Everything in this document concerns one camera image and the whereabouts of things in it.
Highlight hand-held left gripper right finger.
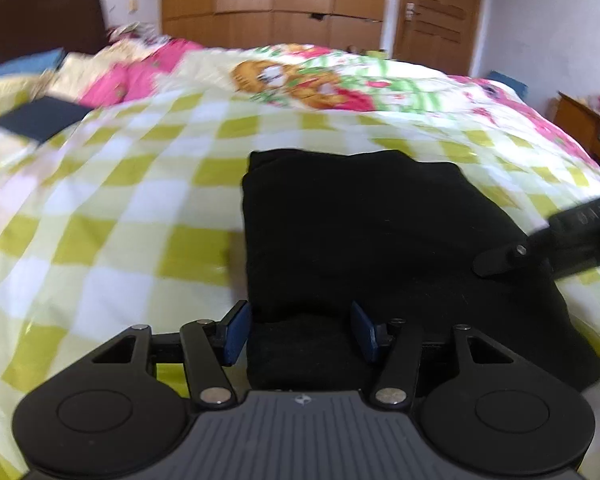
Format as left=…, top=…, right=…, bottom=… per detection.
left=350, top=301, right=513, bottom=407

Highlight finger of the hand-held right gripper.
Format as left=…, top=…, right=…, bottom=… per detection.
left=472, top=237, right=551, bottom=278

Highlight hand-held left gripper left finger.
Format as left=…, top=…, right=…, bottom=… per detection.
left=90, top=300, right=253, bottom=407

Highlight black pants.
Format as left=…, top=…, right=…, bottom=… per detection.
left=241, top=147, right=600, bottom=393

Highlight wooden nightstand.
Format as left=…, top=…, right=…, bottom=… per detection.
left=550, top=91, right=600, bottom=183

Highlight checkered printed bed blanket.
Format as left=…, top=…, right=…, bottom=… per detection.
left=0, top=42, right=600, bottom=480

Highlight blue foam board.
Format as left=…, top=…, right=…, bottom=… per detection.
left=485, top=71, right=529, bottom=100

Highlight wooden door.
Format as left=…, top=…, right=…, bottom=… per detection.
left=394, top=0, right=486, bottom=77

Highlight pink and cream pillow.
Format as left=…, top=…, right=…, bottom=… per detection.
left=54, top=35, right=203, bottom=108

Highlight dark blue folded cloth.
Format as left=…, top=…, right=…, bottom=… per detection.
left=0, top=96, right=95, bottom=147

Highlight blue pillow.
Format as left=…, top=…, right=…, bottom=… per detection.
left=0, top=48, right=67, bottom=83

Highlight dark brown headboard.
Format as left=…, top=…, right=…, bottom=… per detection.
left=0, top=0, right=108, bottom=73

